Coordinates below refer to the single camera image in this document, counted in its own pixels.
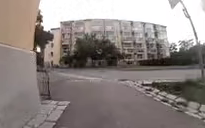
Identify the dark broad tree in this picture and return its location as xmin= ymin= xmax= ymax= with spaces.
xmin=60 ymin=33 xmax=124 ymax=68

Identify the grey asphalt road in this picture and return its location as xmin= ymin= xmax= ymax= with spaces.
xmin=51 ymin=67 xmax=205 ymax=83

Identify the grey asphalt path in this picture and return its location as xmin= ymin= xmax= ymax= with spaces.
xmin=49 ymin=78 xmax=205 ymax=128

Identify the grey apartment building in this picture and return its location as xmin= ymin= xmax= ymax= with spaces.
xmin=59 ymin=18 xmax=171 ymax=66

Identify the beige building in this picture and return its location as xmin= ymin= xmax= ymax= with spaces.
xmin=43 ymin=27 xmax=62 ymax=67

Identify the dark metal fence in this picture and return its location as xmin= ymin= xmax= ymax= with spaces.
xmin=36 ymin=68 xmax=52 ymax=101

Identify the cobblestone strip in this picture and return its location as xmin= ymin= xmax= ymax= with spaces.
xmin=21 ymin=99 xmax=71 ymax=128

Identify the pale stone kerb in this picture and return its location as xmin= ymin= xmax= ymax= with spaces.
xmin=119 ymin=79 xmax=205 ymax=127

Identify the row of trees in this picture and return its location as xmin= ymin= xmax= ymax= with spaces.
xmin=169 ymin=39 xmax=205 ymax=66

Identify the yellow building with grey base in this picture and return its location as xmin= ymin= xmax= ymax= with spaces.
xmin=0 ymin=0 xmax=42 ymax=128

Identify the sign on pole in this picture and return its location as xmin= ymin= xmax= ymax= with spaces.
xmin=167 ymin=0 xmax=205 ymax=80

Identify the grass patch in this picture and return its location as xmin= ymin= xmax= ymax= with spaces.
xmin=153 ymin=78 xmax=205 ymax=108

